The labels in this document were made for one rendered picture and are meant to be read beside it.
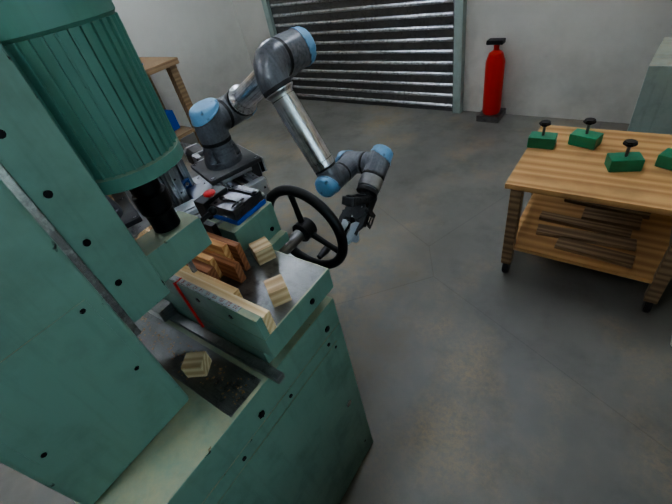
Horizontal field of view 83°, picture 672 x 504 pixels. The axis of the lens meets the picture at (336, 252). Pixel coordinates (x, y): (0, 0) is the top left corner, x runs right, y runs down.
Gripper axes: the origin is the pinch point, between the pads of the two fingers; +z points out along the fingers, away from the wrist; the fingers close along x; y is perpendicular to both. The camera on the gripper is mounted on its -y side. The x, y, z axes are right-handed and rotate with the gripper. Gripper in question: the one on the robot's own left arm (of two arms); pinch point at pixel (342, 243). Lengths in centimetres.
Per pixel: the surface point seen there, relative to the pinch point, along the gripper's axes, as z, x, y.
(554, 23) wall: -224, -14, 132
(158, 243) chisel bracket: 23, 4, -55
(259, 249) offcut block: 15.2, -1.6, -35.7
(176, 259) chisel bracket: 24, 3, -51
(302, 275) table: 17.3, -12.8, -32.5
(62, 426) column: 53, -4, -61
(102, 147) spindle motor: 14, 0, -73
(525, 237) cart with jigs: -47, -41, 87
